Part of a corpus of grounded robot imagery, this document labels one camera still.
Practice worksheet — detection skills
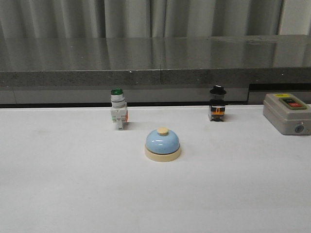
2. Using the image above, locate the light blue desk bell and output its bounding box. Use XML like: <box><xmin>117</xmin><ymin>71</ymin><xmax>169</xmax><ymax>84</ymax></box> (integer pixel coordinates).
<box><xmin>145</xmin><ymin>127</ymin><xmax>181</xmax><ymax>162</ymax></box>

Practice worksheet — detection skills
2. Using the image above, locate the grey stone counter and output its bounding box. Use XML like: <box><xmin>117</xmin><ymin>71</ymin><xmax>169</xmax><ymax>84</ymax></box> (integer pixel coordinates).
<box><xmin>0</xmin><ymin>35</ymin><xmax>311</xmax><ymax>106</ymax></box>

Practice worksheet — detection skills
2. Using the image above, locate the grey curtain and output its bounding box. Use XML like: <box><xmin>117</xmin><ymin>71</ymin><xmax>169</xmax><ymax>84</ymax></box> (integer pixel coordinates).
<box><xmin>0</xmin><ymin>0</ymin><xmax>282</xmax><ymax>38</ymax></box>

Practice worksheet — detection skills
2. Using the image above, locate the green pushbutton switch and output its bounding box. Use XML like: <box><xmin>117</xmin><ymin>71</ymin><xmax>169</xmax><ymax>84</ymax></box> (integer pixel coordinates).
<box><xmin>110</xmin><ymin>88</ymin><xmax>128</xmax><ymax>130</ymax></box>

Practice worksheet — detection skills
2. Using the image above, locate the black rotary selector switch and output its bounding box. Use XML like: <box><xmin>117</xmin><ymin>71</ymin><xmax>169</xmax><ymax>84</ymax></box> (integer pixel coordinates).
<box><xmin>208</xmin><ymin>85</ymin><xmax>226</xmax><ymax>121</ymax></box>

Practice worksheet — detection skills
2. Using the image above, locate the grey on-off switch box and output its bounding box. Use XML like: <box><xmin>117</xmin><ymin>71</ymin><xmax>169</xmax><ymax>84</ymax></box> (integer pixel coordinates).
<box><xmin>263</xmin><ymin>93</ymin><xmax>311</xmax><ymax>135</ymax></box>

